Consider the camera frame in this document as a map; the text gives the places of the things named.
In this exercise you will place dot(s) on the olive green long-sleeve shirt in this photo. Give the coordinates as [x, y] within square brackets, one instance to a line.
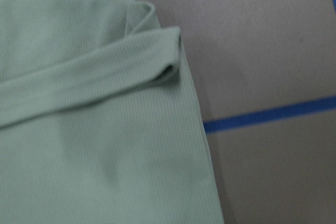
[100, 121]

